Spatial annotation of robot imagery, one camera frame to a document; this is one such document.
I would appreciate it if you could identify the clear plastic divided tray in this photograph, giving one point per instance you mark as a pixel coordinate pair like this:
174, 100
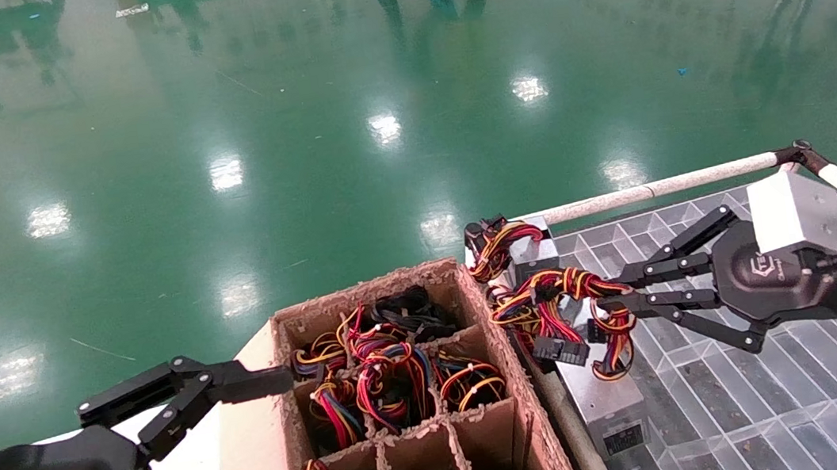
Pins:
766, 400

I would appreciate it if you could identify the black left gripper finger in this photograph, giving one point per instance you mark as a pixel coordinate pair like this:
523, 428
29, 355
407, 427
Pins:
245, 385

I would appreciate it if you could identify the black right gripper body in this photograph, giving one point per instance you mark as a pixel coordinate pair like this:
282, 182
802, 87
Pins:
775, 279

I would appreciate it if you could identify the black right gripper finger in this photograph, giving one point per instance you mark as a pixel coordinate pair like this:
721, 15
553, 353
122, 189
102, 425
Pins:
678, 267
674, 302

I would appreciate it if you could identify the black pipe corner joint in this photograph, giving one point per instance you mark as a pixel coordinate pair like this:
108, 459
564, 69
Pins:
800, 154

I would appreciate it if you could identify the brown cardboard divider box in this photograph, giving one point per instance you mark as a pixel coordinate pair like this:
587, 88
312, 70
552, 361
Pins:
492, 441

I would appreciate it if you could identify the white floor scrap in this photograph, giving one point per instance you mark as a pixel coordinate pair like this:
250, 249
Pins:
131, 11

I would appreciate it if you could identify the long white frame pipe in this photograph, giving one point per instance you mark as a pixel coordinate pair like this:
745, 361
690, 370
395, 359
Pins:
660, 187

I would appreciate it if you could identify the beige frame pipe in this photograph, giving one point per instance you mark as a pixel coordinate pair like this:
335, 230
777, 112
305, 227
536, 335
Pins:
575, 439

